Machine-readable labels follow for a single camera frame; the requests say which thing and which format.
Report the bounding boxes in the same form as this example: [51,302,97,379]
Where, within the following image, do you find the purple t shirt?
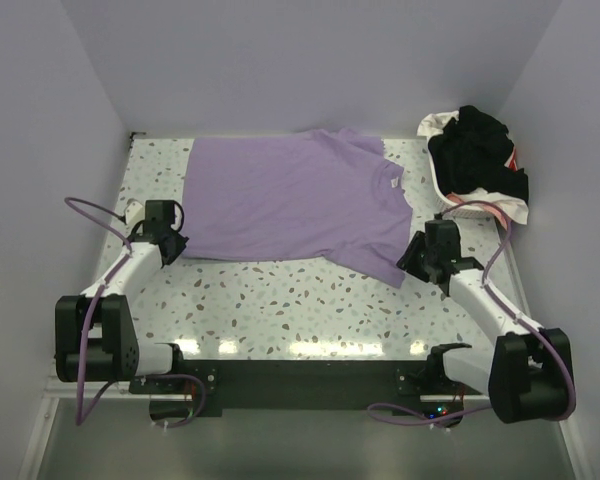
[182,130,412,288]

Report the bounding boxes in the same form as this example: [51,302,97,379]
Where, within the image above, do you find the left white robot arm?
[55,200,188,392]

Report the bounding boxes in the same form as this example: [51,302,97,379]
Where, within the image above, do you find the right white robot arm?
[397,215,576,424]

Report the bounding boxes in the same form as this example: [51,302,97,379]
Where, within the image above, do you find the white laundry basket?
[427,153,493,219]

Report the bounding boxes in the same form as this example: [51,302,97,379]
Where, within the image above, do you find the white pink t shirt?
[417,110,529,228]

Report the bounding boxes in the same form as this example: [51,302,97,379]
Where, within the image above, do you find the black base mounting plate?
[129,360,477,420]

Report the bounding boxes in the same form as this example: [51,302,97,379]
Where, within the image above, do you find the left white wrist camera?
[124,199,145,226]

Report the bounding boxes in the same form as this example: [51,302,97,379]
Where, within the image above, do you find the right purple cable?
[367,200,579,426]

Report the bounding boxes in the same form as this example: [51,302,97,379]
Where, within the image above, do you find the purple cable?
[367,200,579,426]
[63,196,206,431]

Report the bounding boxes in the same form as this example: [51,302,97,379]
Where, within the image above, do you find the aluminium frame rail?
[43,374,130,400]

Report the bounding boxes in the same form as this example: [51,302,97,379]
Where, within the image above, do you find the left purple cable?
[63,196,206,431]

